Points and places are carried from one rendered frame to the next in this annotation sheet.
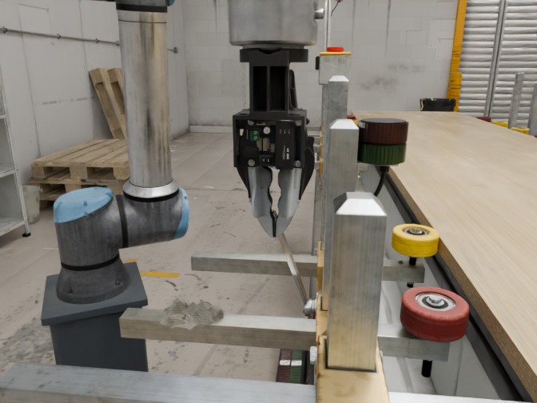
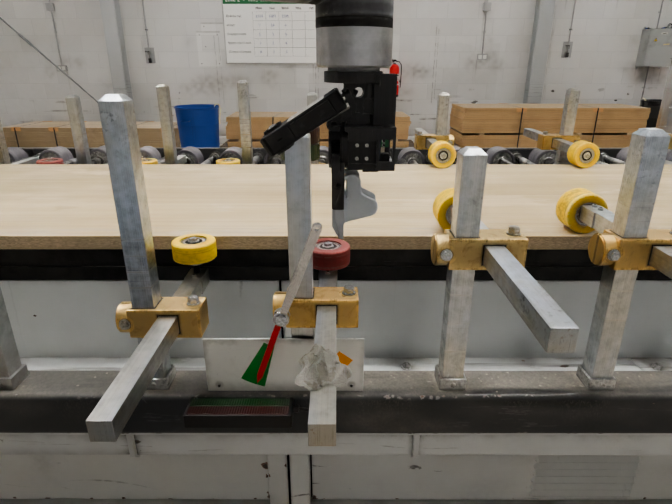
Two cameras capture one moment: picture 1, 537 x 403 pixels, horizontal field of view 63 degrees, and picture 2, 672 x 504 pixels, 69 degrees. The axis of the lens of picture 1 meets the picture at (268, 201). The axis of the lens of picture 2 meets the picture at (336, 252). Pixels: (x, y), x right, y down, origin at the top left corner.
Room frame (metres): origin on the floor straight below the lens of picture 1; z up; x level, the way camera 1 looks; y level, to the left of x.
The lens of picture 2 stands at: (0.57, 0.62, 1.22)
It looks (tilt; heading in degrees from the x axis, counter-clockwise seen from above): 21 degrees down; 263
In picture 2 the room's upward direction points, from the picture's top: straight up
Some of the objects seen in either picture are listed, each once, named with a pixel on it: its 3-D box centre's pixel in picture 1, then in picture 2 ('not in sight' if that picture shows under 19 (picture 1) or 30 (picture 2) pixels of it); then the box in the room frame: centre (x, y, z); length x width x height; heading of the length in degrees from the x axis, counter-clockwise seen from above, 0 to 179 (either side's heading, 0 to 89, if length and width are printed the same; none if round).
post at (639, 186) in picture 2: not in sight; (617, 283); (0.04, -0.03, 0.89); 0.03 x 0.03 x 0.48; 83
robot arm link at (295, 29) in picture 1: (276, 26); (353, 51); (0.47, -0.01, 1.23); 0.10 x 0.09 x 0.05; 83
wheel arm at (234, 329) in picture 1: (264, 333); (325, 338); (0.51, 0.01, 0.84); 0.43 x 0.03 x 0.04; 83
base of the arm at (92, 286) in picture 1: (92, 270); not in sight; (1.10, 0.49, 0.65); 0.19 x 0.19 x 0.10
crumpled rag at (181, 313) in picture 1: (191, 309); (324, 361); (0.52, 0.11, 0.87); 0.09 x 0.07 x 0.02; 83
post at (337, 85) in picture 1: (332, 206); (139, 256); (0.79, -0.12, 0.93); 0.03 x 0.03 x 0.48; 83
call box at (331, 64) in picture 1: (334, 69); not in sight; (1.05, -0.15, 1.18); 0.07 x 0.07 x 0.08; 83
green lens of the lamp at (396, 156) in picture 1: (380, 150); (300, 150); (0.54, -0.14, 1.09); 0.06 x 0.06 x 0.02
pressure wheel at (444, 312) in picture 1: (430, 337); (328, 271); (0.49, -0.21, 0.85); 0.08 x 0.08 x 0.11
